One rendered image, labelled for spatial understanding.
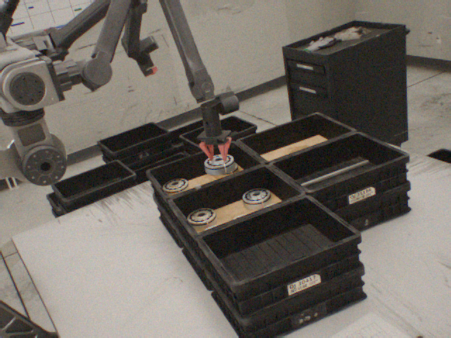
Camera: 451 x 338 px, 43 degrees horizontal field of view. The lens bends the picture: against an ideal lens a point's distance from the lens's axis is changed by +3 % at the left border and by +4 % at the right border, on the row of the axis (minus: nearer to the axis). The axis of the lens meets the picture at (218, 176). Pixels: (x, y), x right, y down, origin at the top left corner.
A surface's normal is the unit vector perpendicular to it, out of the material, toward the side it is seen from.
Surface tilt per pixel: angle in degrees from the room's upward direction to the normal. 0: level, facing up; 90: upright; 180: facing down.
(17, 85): 90
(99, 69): 70
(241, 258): 0
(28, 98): 90
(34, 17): 90
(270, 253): 0
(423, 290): 0
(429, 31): 90
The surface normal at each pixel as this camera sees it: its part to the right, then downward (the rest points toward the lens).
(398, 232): -0.18, -0.88
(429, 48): -0.85, 0.37
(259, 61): 0.49, 0.30
